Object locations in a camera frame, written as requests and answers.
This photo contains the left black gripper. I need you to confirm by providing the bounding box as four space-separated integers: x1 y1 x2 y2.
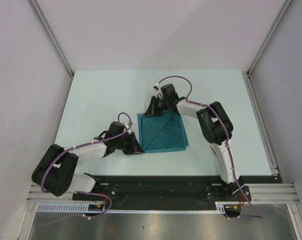
115 131 144 155

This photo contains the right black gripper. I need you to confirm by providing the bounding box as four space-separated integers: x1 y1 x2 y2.
144 96 170 118

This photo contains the teal satin napkin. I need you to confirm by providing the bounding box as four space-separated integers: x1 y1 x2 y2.
137 111 189 154

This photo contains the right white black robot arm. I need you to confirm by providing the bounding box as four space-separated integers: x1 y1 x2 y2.
144 83 240 201

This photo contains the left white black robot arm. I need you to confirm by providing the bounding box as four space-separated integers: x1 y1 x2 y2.
31 121 145 200

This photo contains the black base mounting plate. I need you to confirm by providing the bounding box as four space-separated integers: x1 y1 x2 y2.
72 174 283 212

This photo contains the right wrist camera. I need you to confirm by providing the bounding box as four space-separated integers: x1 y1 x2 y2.
153 83 164 100

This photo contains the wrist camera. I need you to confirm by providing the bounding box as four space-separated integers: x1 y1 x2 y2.
124 121 133 134
153 83 164 100

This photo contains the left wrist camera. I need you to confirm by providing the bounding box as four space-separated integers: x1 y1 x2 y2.
124 121 133 134

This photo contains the white slotted cable duct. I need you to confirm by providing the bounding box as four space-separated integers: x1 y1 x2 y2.
36 202 240 215

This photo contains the right aluminium frame post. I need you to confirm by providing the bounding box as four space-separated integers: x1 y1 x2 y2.
245 0 295 77

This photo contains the aluminium frame post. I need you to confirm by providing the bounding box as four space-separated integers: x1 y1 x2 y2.
27 0 75 78
245 0 295 77

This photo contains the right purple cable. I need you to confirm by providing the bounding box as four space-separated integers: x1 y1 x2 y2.
157 75 264 220

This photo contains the left aluminium frame post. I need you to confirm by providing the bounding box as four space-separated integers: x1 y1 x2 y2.
27 0 75 78

